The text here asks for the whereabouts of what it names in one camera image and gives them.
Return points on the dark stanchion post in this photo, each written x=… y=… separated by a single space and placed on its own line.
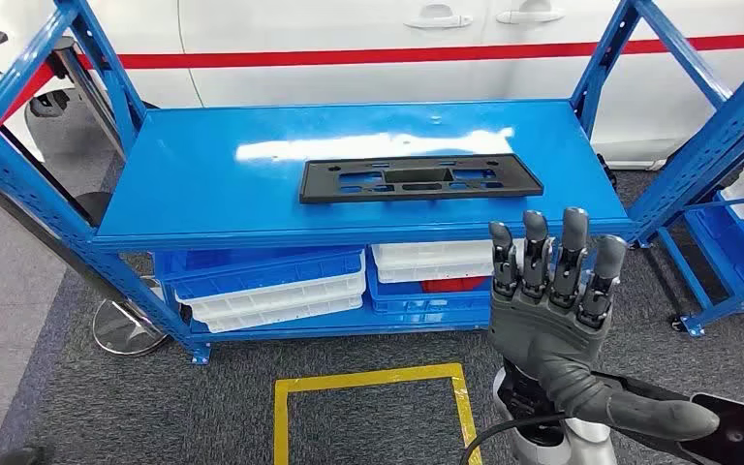
x=89 y=102

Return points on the black base stanchion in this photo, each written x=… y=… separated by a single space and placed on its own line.
x=93 y=208

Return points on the white car red stripe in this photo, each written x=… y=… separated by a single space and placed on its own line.
x=346 y=32

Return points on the blue metal shelf rack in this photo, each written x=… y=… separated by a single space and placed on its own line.
x=218 y=179

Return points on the chrome base stanchion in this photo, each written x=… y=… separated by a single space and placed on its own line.
x=128 y=327

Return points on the blue wheeled shelf rack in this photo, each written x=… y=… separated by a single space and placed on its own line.
x=731 y=309

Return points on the yellow floor tape square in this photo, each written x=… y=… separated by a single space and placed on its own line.
x=359 y=378

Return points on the red barrier belt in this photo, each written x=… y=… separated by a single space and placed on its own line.
x=28 y=93

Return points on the red plastic part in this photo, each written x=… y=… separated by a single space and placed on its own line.
x=455 y=285

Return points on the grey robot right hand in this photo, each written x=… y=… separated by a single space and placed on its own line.
x=545 y=327

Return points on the black plastic panel part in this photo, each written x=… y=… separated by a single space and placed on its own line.
x=320 y=186

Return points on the blue plastic bin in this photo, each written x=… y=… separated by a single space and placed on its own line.
x=731 y=257
x=410 y=303
x=269 y=273

